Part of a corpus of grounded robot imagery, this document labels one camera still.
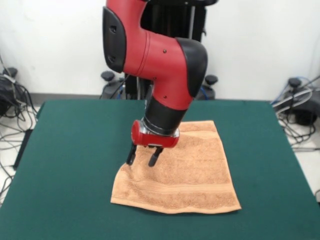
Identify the black pedestal foot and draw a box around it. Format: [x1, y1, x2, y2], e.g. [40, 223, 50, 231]
[273, 77, 320, 126]
[99, 70, 127, 100]
[0, 66, 20, 118]
[197, 74, 220, 100]

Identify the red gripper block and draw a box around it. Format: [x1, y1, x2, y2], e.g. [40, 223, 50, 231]
[125, 119, 181, 168]

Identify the orange terry towel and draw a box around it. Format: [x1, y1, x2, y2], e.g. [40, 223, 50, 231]
[110, 119, 242, 215]

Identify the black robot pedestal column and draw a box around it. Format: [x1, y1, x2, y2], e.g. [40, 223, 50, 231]
[123, 0, 218, 101]

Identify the blue cable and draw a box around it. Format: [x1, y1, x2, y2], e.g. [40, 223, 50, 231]
[271, 76, 315, 106]

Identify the dark green table cloth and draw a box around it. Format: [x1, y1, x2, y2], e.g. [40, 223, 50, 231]
[0, 99, 320, 240]

